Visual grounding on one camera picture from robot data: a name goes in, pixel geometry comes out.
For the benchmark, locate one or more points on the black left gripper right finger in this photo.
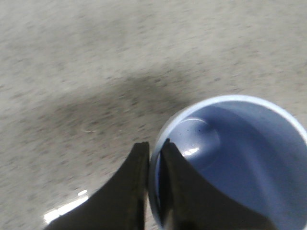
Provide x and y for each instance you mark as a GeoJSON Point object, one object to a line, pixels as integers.
{"type": "Point", "coordinates": [189, 202]}

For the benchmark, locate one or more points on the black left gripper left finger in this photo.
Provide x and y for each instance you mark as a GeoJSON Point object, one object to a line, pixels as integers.
{"type": "Point", "coordinates": [120, 204]}

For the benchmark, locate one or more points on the blue plastic cup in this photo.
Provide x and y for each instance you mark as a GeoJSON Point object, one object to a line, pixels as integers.
{"type": "Point", "coordinates": [250, 149]}

